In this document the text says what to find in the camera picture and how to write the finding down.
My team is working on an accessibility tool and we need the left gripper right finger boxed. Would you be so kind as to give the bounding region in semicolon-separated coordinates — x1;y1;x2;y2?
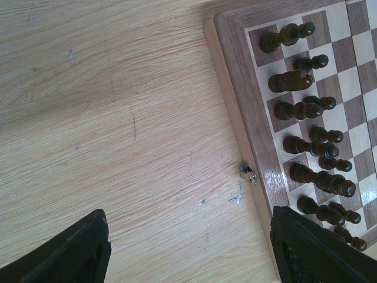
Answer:
270;206;376;282

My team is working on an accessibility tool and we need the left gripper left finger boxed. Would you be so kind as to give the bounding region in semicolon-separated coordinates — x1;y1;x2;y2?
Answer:
1;209;111;282

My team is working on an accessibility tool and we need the wooden chess board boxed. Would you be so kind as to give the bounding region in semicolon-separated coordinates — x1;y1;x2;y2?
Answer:
203;0;377;283

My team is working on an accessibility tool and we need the dark chess bishop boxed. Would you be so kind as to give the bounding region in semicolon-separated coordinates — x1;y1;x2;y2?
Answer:
274;102;324;120
297;196;345;226

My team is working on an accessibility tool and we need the dark chess knight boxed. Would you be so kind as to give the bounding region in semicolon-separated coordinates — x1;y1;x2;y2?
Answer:
268;69;313;93
334;226;368;252

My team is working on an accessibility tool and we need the dark chess pawn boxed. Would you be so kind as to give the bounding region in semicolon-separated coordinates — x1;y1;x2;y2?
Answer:
329;202;362;224
318;157;353;172
303;96;337;110
293;54;329;72
309;127;344;143
299;22;315;38

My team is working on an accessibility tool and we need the dark chess king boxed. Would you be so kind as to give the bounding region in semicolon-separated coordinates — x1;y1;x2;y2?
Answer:
289;163;356;198

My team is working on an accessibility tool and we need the metal board clasp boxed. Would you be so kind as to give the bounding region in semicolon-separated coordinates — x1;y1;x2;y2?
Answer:
239;160;257;186

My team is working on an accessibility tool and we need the dark chess queen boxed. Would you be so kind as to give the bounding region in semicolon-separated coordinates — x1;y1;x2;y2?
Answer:
283;136;339;159

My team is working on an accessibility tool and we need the dark chess rook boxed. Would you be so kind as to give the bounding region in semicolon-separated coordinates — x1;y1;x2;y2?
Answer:
259;23;300;53

